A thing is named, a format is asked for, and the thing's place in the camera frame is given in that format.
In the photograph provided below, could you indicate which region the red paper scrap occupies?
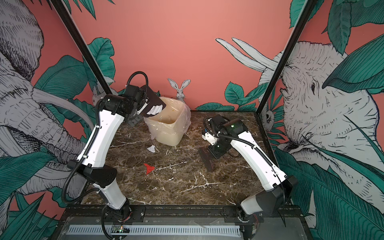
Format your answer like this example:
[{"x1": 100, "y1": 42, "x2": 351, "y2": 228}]
[{"x1": 144, "y1": 164, "x2": 156, "y2": 175}]

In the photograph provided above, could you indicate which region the dark brown hand brush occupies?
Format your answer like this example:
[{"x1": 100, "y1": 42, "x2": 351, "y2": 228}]
[{"x1": 198, "y1": 147, "x2": 216, "y2": 173}]

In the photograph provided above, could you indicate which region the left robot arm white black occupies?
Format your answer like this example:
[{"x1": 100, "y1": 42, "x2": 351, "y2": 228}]
[{"x1": 61, "y1": 71, "x2": 149, "y2": 220}]

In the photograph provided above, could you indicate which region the black front mounting rail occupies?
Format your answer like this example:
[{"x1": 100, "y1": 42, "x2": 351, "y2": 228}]
[{"x1": 51, "y1": 205, "x2": 313, "y2": 240}]

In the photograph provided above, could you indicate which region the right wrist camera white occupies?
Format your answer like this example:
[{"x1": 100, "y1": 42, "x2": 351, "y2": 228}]
[{"x1": 202, "y1": 132, "x2": 218, "y2": 146}]

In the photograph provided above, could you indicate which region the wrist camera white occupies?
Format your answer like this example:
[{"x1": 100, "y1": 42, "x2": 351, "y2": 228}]
[
  {"x1": 136, "y1": 103, "x2": 148, "y2": 115},
  {"x1": 202, "y1": 132, "x2": 218, "y2": 146}
]

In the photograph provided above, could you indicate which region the cream plastic trash bin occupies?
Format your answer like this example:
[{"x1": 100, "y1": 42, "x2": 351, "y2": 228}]
[{"x1": 143, "y1": 96, "x2": 190, "y2": 147}]

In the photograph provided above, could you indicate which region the clear plastic bin liner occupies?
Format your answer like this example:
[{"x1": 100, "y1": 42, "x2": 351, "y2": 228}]
[{"x1": 143, "y1": 96, "x2": 192, "y2": 142}]

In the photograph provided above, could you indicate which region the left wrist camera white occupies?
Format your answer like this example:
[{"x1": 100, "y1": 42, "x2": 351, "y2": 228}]
[{"x1": 136, "y1": 103, "x2": 148, "y2": 115}]

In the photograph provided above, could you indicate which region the small green circuit board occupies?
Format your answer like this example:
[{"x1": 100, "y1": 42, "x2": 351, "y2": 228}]
[{"x1": 111, "y1": 225, "x2": 131, "y2": 235}]

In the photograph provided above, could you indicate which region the white perforated vent strip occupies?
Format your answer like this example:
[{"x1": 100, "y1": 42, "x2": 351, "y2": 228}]
[{"x1": 66, "y1": 225, "x2": 241, "y2": 237}]

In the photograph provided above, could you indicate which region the white paper scrap back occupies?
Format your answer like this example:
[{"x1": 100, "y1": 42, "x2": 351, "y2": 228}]
[{"x1": 147, "y1": 105, "x2": 163, "y2": 116}]

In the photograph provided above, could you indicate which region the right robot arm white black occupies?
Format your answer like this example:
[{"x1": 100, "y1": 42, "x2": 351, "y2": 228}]
[{"x1": 199, "y1": 115, "x2": 298, "y2": 215}]

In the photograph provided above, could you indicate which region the black left frame post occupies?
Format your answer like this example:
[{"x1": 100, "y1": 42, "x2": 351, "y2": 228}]
[{"x1": 51, "y1": 1, "x2": 117, "y2": 106}]

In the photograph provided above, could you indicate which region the black right frame post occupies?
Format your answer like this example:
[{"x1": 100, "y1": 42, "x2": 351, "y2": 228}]
[{"x1": 256, "y1": 0, "x2": 317, "y2": 116}]

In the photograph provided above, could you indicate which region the dark brown dustpan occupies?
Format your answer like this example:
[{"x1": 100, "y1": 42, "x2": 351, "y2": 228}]
[{"x1": 140, "y1": 87, "x2": 167, "y2": 118}]

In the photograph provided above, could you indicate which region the white paper scrap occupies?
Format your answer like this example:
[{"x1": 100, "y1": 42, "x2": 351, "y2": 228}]
[
  {"x1": 147, "y1": 105, "x2": 163, "y2": 116},
  {"x1": 147, "y1": 145, "x2": 156, "y2": 153}
]

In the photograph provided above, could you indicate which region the black frame post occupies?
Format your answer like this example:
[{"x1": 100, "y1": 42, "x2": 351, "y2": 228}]
[
  {"x1": 51, "y1": 1, "x2": 117, "y2": 106},
  {"x1": 256, "y1": 0, "x2": 317, "y2": 116}
]

